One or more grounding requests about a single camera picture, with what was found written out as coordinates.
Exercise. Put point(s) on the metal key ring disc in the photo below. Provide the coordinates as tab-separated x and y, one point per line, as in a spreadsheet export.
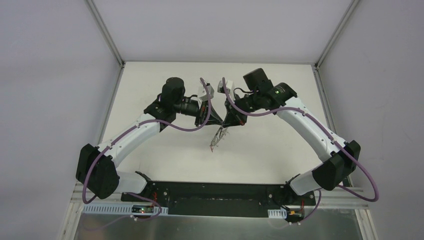
219	135

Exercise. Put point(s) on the right white cable duct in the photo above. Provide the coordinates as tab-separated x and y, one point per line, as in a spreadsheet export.
277	213

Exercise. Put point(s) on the white cable duct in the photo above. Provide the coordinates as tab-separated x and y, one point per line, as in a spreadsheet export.
277	213
124	209

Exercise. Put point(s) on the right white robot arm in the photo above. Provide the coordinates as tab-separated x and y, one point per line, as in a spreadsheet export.
339	158

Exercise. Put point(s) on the left white cable duct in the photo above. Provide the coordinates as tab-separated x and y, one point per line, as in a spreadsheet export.
124	209

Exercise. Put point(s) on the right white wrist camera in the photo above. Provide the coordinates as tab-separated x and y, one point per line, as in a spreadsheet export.
228	87

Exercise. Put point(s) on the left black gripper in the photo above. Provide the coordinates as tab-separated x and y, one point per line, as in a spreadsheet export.
202	115

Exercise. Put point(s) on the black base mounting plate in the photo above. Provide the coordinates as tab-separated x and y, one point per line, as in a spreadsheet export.
223	199

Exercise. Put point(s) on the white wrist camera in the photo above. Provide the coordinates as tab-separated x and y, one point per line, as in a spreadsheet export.
228	87
203	95

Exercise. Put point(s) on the aluminium frame rail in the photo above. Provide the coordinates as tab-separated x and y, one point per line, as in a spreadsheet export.
341	199

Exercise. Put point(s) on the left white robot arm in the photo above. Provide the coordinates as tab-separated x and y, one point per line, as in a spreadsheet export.
97	165

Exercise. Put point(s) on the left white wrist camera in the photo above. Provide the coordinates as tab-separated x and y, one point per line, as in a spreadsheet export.
203	95

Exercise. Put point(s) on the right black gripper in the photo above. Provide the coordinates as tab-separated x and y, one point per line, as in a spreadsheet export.
236	112

